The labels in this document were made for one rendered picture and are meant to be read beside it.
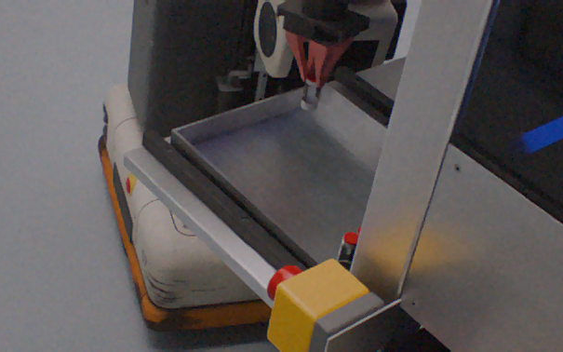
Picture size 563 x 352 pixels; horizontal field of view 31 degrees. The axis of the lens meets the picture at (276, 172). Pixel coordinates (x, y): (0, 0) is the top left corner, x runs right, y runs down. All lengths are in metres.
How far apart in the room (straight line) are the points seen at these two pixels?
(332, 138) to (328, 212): 0.16
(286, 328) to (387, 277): 0.10
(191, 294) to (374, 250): 1.22
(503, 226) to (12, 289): 1.67
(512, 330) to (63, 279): 1.64
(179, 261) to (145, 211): 0.16
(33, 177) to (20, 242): 0.25
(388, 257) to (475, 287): 0.10
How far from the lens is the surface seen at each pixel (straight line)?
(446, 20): 0.82
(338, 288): 0.94
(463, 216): 0.86
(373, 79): 1.54
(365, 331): 0.94
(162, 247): 2.09
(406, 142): 0.88
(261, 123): 1.39
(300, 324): 0.92
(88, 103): 2.95
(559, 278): 0.82
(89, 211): 2.57
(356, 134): 1.40
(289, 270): 0.97
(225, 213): 1.21
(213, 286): 2.14
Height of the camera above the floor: 1.66
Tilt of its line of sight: 37 degrees down
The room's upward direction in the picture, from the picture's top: 11 degrees clockwise
